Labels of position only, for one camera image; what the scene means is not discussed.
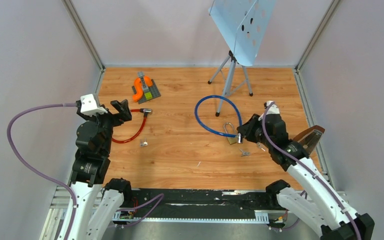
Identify blue cable lock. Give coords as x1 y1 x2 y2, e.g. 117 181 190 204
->
194 95 244 145

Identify white slotted cable duct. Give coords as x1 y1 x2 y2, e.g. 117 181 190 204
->
112 211 270 225

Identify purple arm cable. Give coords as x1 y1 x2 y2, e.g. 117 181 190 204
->
6 102 80 240
261 101 362 240

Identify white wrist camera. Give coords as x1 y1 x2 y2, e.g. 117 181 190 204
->
77 93 108 117
263 100 281 116

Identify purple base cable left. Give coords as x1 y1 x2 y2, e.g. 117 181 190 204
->
110 193 165 229

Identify small silver keys left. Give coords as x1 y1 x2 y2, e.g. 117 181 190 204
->
139 138 148 147

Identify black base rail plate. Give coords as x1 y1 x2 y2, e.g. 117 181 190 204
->
122 188 286 219

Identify small silver keys right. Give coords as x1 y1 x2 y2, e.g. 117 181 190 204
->
239 148 251 157

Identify brass padlock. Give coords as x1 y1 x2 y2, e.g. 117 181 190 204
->
223 122 242 145

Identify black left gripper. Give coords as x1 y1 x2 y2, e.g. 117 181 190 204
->
77 99 131 155

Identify brown wooden metronome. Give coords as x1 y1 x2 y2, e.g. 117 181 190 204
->
293 125 325 155

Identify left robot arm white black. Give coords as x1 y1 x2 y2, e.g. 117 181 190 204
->
58 96 133 240

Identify small silver keys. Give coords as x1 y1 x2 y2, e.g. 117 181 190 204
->
239 148 251 157
139 138 148 147

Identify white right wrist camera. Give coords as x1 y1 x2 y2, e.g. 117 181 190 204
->
263 100 281 116

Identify blue lock key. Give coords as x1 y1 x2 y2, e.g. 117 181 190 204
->
256 142 266 152

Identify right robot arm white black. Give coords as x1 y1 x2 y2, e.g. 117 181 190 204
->
236 113 375 240

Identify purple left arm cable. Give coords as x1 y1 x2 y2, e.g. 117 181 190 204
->
6 102 80 240

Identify orange grey toy block build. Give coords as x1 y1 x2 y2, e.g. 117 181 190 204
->
132 71 161 104

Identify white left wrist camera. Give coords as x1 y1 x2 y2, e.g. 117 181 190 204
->
77 93 108 117

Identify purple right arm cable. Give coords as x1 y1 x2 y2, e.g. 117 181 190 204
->
261 101 362 240

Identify red cable lock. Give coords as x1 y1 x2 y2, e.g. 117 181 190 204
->
111 108 153 145

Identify light blue music stand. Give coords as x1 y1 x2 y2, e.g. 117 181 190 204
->
208 0 277 98

